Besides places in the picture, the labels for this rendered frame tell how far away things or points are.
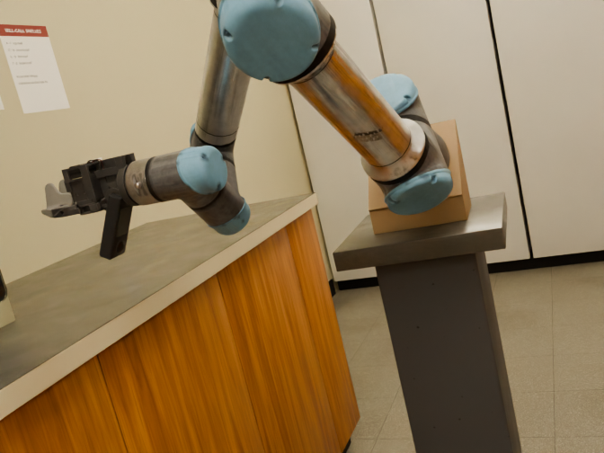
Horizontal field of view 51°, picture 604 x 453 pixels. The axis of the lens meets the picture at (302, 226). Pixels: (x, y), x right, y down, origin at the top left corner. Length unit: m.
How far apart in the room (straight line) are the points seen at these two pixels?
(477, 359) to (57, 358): 0.78
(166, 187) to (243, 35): 0.33
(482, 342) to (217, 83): 0.71
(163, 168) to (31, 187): 1.15
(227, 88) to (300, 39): 0.28
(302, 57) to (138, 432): 0.80
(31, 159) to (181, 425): 1.07
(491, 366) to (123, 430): 0.71
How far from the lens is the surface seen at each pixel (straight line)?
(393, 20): 3.80
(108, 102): 2.49
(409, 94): 1.13
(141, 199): 1.05
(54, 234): 2.15
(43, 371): 1.07
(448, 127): 1.36
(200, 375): 1.46
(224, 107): 1.05
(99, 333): 1.16
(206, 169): 0.97
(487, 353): 1.32
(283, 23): 0.76
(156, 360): 1.33
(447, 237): 1.18
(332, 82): 0.86
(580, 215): 3.82
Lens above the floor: 1.23
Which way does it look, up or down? 10 degrees down
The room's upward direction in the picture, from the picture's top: 14 degrees counter-clockwise
